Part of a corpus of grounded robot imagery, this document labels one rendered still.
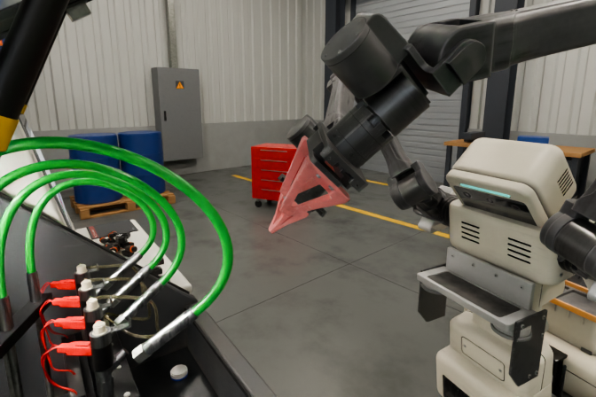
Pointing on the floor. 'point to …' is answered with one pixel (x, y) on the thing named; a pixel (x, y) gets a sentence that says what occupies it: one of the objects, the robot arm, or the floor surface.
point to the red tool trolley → (270, 169)
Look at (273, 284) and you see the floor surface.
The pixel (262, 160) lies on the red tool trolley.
